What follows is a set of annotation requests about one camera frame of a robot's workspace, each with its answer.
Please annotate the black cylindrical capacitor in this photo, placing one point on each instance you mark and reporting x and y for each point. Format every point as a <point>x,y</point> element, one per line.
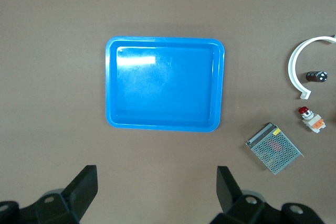
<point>313,76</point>

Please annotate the red button orange contact block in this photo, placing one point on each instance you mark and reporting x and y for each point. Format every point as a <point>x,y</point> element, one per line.
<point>313,123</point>

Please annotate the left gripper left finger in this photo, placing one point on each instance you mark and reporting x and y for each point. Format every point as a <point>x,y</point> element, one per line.
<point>81,192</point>

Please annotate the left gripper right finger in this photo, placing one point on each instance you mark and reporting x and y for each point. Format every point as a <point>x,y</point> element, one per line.
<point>228,192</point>

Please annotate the white curved pipe clamp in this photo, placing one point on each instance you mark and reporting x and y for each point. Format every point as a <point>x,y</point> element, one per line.
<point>291,69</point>

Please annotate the blue plastic tray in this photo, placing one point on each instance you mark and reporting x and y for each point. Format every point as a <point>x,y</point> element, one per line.
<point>162,90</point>

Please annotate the metal mesh power supply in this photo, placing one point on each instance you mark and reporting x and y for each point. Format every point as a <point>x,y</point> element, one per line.
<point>275,150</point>

